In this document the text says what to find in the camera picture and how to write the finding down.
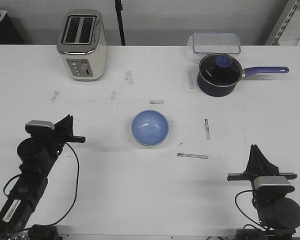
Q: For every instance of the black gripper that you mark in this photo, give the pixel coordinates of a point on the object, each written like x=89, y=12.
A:
x=62, y=134
x=266, y=190

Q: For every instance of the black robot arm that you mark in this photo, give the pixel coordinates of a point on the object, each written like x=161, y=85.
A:
x=38, y=154
x=278, y=215

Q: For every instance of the green bowl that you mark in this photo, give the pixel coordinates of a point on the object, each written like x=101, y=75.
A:
x=157, y=144

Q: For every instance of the black tripod pole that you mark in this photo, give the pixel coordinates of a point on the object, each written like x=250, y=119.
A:
x=118, y=10

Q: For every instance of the cream two-slot toaster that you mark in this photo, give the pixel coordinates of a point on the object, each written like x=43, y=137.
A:
x=82, y=44

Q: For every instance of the grey metal shelf rack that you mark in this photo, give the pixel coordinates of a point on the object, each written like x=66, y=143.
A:
x=286, y=31

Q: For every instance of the glass pot lid blue knob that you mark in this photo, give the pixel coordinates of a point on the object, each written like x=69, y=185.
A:
x=220, y=70

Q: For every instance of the dark blue saucepan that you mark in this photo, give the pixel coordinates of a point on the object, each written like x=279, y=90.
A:
x=221, y=91

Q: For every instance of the blue bowl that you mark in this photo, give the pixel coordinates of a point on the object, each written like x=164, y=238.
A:
x=150, y=126

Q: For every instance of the clear plastic food container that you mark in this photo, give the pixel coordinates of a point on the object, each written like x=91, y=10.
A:
x=214, y=42

